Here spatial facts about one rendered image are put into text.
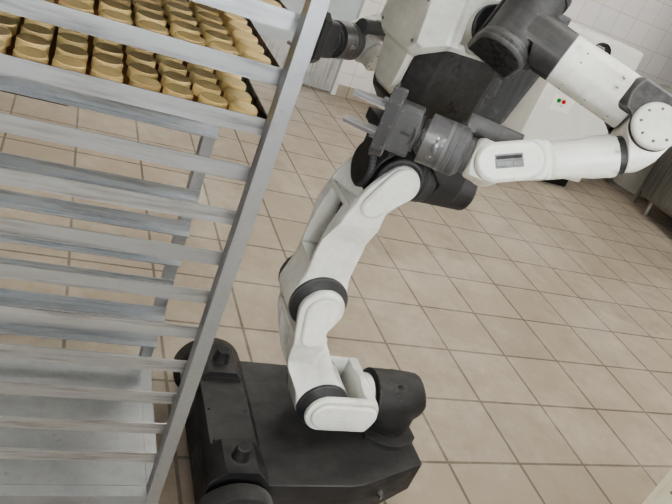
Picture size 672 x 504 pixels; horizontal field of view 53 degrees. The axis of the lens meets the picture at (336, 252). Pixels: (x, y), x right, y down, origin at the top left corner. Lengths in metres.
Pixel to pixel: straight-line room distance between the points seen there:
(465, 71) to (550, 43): 0.21
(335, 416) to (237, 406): 0.27
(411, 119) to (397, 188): 0.33
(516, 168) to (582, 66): 0.20
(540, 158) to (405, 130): 0.22
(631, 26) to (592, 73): 5.74
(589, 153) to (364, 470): 1.08
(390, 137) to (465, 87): 0.27
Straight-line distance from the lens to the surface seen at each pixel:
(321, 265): 1.53
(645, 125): 1.19
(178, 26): 1.19
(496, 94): 1.43
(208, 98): 1.17
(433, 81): 1.34
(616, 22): 6.83
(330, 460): 1.86
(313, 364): 1.72
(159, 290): 1.30
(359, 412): 1.82
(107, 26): 1.08
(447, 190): 1.52
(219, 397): 1.87
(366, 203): 1.43
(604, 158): 1.18
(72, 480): 1.67
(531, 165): 1.13
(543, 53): 1.21
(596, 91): 1.21
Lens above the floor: 1.43
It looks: 27 degrees down
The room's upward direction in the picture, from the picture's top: 23 degrees clockwise
